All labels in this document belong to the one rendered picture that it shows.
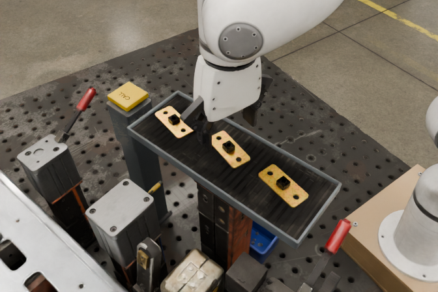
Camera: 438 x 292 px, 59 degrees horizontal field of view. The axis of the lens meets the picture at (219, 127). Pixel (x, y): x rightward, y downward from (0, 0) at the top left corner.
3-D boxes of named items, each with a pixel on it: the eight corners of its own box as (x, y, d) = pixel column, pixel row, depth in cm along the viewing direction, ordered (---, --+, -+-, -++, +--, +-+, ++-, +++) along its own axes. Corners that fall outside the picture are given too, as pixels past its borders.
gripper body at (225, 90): (242, 23, 58) (240, 82, 66) (184, 45, 54) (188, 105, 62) (276, 47, 54) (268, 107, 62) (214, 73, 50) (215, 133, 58)
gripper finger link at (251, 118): (259, 81, 65) (256, 110, 70) (243, 88, 64) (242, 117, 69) (271, 91, 64) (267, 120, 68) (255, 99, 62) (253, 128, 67)
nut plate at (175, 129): (154, 114, 76) (153, 109, 75) (170, 106, 77) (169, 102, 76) (178, 139, 71) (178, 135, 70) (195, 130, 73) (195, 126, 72)
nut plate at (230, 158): (206, 139, 71) (206, 135, 70) (223, 130, 73) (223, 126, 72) (233, 169, 66) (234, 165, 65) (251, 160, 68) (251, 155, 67)
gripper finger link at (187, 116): (221, 80, 58) (223, 107, 62) (176, 102, 55) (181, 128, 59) (225, 84, 57) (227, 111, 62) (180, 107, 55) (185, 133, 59)
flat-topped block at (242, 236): (199, 270, 101) (191, 160, 69) (219, 248, 106) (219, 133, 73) (230, 294, 97) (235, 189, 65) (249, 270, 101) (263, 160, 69)
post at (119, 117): (135, 216, 112) (103, 102, 81) (154, 199, 117) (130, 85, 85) (154, 231, 109) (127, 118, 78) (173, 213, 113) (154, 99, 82)
